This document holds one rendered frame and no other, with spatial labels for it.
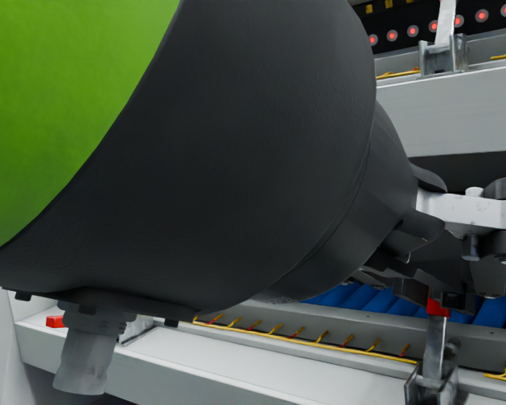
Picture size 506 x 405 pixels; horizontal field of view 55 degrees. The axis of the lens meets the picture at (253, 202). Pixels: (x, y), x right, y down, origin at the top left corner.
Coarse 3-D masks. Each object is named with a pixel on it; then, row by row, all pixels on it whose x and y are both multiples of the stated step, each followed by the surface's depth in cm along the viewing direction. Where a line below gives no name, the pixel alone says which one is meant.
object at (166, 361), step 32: (32, 320) 51; (32, 352) 50; (128, 352) 40; (160, 352) 39; (192, 352) 39; (224, 352) 38; (256, 352) 37; (128, 384) 41; (160, 384) 38; (192, 384) 36; (224, 384) 34; (256, 384) 33; (288, 384) 32; (320, 384) 32; (352, 384) 31; (384, 384) 31
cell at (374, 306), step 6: (390, 288) 41; (378, 294) 40; (384, 294) 40; (390, 294) 40; (372, 300) 39; (378, 300) 39; (384, 300) 39; (390, 300) 40; (396, 300) 40; (366, 306) 38; (372, 306) 38; (378, 306) 38; (384, 306) 38; (390, 306) 39; (378, 312) 38; (384, 312) 38
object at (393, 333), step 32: (224, 320) 43; (256, 320) 40; (288, 320) 38; (320, 320) 37; (352, 320) 35; (384, 320) 34; (416, 320) 34; (352, 352) 34; (384, 352) 34; (416, 352) 33; (480, 352) 30
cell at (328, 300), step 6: (336, 288) 43; (342, 288) 43; (348, 288) 43; (354, 288) 43; (330, 294) 42; (336, 294) 42; (342, 294) 42; (348, 294) 42; (324, 300) 40; (330, 300) 40; (336, 300) 41; (342, 300) 41; (336, 306) 40
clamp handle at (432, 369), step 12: (432, 300) 28; (432, 312) 28; (444, 312) 28; (432, 324) 28; (444, 324) 28; (432, 336) 28; (444, 336) 27; (432, 348) 27; (432, 360) 27; (432, 372) 27; (444, 372) 28
